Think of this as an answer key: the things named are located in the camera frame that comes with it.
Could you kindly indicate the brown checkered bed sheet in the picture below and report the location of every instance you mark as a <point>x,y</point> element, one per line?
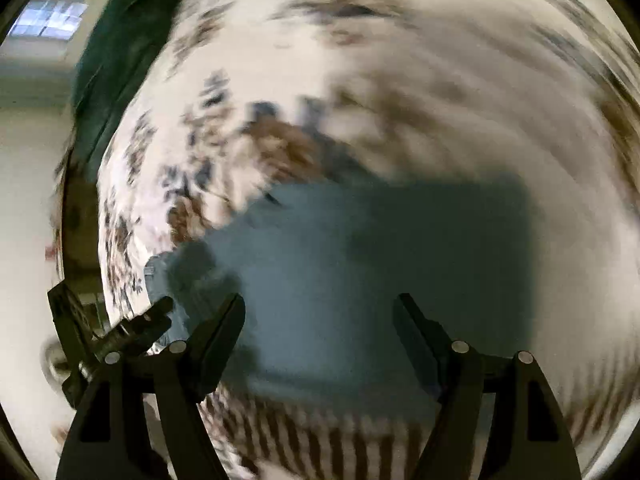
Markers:
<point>247,430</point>

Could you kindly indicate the dark teal folded garment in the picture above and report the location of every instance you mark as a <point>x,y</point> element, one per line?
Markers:
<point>120,50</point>

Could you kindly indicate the floral white bed blanket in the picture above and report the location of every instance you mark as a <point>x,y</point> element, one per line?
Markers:
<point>248,95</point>

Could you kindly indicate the blue denim jeans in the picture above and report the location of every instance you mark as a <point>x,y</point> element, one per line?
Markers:
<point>319,266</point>

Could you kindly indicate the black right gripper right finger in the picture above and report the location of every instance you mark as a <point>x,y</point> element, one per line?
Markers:
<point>527,439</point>

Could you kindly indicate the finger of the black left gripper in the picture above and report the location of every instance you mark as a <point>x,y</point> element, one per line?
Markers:
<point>133,337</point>

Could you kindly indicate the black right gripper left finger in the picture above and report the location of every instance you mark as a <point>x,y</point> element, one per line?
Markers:
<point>109,438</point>

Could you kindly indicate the white framed window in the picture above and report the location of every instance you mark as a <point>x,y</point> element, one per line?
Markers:
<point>48,19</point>

